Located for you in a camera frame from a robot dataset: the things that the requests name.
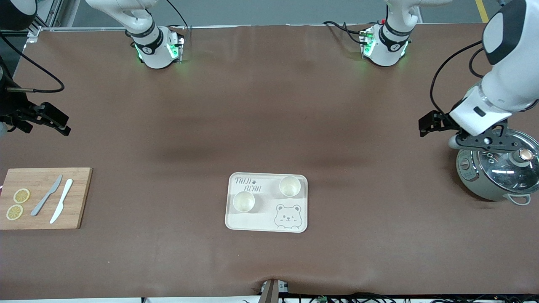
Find white plastic cup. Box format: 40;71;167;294
279;176;301;197
233;191;256;213

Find grey plastic knife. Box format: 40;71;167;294
31;175;63;217

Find grey-green electric cooking pot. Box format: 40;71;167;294
456;128;539;206

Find glass pot lid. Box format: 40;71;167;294
474;128;539;195

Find wooden cutting board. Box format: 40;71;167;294
0;167;93;230

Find white plastic knife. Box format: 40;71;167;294
50;179;74;224

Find beige bear print tray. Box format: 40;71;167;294
225;172;308;233

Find aluminium frame rails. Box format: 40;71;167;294
25;0;61;43

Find left arm base connector bracket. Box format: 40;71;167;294
359;29;376;57

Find black left arm base cable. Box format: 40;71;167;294
323;20;363;44

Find black arm base cable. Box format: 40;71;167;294
323;20;363;44
164;0;190;30

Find right arm base connector bracket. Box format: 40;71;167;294
168;37;184;64

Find black right arm base cable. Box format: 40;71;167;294
164;0;190;30

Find camera mount post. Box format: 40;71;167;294
258;279;290;303

